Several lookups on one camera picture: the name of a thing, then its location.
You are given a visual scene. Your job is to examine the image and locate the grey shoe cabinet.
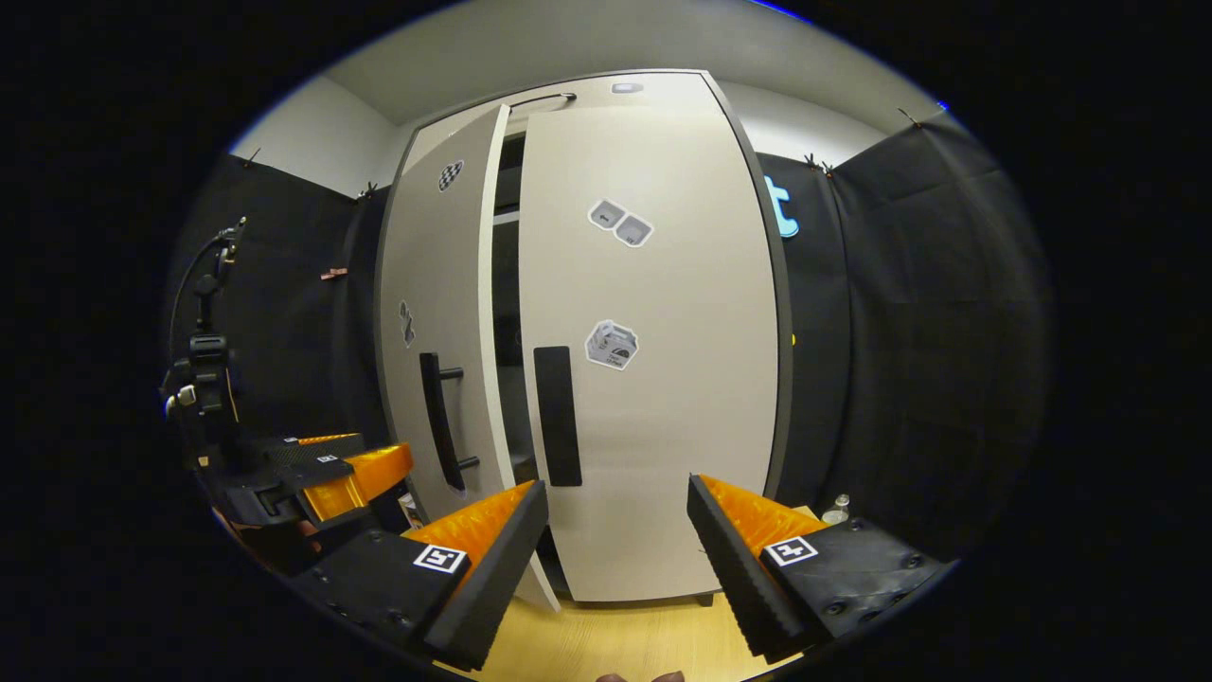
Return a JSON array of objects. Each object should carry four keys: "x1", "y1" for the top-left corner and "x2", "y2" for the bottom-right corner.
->
[{"x1": 374, "y1": 68, "x2": 796, "y2": 607}]

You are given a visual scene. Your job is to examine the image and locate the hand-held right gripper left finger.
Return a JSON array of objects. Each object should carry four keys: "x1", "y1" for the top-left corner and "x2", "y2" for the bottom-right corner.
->
[{"x1": 289, "y1": 480, "x2": 550, "y2": 672}]

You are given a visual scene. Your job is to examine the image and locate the grey cabinet door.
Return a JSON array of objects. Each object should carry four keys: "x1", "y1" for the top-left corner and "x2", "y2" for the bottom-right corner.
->
[
  {"x1": 517, "y1": 100, "x2": 780, "y2": 605},
  {"x1": 378, "y1": 104, "x2": 562, "y2": 615}
]

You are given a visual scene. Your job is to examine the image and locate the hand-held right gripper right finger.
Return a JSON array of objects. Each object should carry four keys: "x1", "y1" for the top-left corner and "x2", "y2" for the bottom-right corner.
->
[{"x1": 686, "y1": 474, "x2": 951, "y2": 664}]

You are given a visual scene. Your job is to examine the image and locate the grey cabinet drawer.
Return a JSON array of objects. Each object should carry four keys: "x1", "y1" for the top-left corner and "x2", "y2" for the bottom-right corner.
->
[{"x1": 407, "y1": 70, "x2": 711, "y2": 143}]

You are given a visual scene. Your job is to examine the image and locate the black backdrop cloth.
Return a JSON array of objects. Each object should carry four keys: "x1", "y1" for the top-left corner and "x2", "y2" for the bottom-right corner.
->
[
  {"x1": 757, "y1": 150, "x2": 855, "y2": 514},
  {"x1": 831, "y1": 111, "x2": 1057, "y2": 562},
  {"x1": 169, "y1": 154, "x2": 391, "y2": 458}
]

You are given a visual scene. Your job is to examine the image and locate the black door handle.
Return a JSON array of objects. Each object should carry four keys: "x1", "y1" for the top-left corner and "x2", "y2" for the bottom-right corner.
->
[
  {"x1": 419, "y1": 351, "x2": 481, "y2": 493},
  {"x1": 532, "y1": 345, "x2": 584, "y2": 488}
]

